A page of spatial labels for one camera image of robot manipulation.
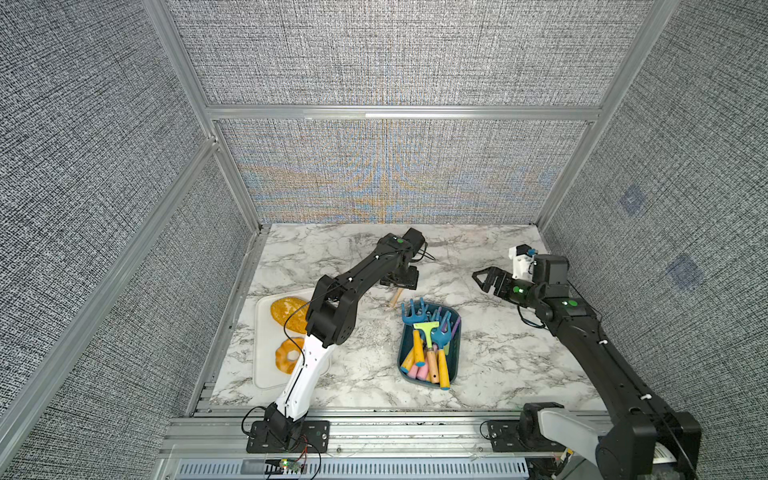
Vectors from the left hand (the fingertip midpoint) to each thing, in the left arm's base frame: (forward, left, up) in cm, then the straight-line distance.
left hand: (408, 282), depth 97 cm
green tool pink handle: (-29, 0, +1) cm, 29 cm away
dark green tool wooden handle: (-25, -3, +4) cm, 26 cm away
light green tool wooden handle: (-3, +4, -4) cm, 7 cm away
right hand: (-8, -19, +16) cm, 26 cm away
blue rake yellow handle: (-22, 0, +4) cm, 22 cm away
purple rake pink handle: (-16, -12, 0) cm, 20 cm away
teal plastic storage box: (-21, +2, -3) cm, 21 cm away
